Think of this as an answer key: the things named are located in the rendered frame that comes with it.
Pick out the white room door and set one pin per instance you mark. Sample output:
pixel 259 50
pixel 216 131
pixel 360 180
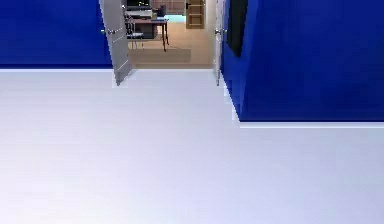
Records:
pixel 218 50

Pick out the silver round door knob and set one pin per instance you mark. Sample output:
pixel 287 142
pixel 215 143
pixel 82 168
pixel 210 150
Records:
pixel 109 31
pixel 219 31

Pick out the dark wooden table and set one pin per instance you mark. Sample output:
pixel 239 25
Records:
pixel 156 24

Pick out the light wooden door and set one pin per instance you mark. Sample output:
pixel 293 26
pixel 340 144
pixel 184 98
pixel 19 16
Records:
pixel 195 15

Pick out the grey metal chair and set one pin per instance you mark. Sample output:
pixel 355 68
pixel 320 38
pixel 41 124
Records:
pixel 132 31

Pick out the grey room door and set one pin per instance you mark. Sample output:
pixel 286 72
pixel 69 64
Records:
pixel 116 40

